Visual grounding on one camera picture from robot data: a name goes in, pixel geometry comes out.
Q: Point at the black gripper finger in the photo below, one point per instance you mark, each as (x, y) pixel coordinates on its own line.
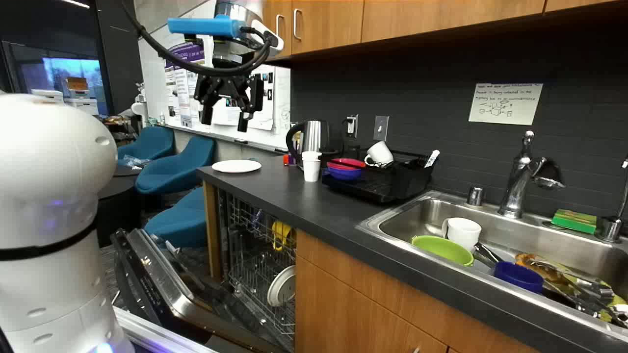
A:
(206, 111)
(243, 119)

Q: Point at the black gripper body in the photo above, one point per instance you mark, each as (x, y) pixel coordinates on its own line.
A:
(230, 82)

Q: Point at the dishwasher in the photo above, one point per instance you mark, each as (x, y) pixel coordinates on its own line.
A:
(163, 282)

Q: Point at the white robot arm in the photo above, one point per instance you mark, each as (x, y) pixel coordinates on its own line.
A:
(51, 197)

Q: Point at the poster with purple header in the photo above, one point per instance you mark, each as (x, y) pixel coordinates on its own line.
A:
(179, 91)

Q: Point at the white poster with photos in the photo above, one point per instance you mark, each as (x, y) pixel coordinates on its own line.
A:
(277, 99)

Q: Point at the white plate, flat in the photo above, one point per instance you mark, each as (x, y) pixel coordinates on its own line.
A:
(235, 168)

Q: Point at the black kettle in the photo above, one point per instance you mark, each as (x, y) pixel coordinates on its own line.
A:
(294, 139)

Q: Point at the small red container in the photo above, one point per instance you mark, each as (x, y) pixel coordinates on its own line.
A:
(287, 160)

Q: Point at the blue chair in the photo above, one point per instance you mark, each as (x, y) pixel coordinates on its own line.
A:
(149, 144)
(173, 172)
(179, 223)

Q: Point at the white bottle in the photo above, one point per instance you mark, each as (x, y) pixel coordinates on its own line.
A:
(139, 109)

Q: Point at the steel tumbler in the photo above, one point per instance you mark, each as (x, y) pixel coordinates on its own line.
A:
(314, 137)

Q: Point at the white cup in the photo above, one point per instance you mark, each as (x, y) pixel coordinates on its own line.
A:
(463, 233)
(310, 168)

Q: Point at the purple bowl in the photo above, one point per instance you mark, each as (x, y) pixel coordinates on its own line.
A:
(343, 174)

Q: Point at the red bowl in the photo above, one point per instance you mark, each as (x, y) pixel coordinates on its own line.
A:
(349, 162)

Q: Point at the yellow cup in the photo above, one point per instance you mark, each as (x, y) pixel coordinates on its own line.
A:
(281, 237)

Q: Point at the bright window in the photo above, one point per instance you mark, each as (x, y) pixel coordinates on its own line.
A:
(75, 82)

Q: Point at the white mug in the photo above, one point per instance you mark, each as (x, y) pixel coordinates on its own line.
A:
(377, 156)

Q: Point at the black dish drying rack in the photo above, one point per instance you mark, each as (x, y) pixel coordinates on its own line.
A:
(385, 188)

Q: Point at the ceiling light strip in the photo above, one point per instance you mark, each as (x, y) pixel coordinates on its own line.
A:
(77, 3)

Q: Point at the white plate, upright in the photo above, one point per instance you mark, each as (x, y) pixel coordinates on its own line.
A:
(281, 288)

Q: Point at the wooden upper cabinet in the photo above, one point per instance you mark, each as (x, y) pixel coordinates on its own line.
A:
(424, 21)

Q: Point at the wooden cabinet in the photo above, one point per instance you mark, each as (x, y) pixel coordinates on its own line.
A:
(424, 21)
(353, 307)

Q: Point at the wooden lower cabinet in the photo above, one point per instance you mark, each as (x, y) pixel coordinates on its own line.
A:
(353, 307)

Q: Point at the green bowl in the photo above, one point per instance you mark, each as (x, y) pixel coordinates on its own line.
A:
(442, 250)

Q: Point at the small metal sink fitting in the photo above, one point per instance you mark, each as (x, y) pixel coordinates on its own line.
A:
(475, 197)

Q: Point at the black utensil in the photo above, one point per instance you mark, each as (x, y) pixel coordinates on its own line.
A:
(487, 254)

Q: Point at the chrome kitchen faucet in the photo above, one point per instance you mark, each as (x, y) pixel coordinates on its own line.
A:
(516, 184)

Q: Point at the stainless steel sink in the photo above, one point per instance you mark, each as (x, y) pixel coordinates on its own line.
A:
(510, 237)

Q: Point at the blue bowl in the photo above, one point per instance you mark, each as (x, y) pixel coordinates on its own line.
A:
(518, 276)

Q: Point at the green yellow sponge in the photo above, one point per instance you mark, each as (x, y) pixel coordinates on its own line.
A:
(573, 223)

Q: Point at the dirty dishes with scraps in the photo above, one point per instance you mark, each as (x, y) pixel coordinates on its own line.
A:
(569, 282)

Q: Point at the slim chrome side tap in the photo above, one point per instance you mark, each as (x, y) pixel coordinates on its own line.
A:
(614, 227)

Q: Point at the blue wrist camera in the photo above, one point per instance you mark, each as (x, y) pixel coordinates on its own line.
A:
(206, 27)

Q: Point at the wall power outlet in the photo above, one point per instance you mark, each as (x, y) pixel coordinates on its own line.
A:
(351, 127)

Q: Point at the wall light switch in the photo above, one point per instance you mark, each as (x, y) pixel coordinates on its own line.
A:
(381, 129)

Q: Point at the white paper wall sign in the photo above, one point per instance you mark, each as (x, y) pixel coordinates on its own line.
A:
(504, 103)

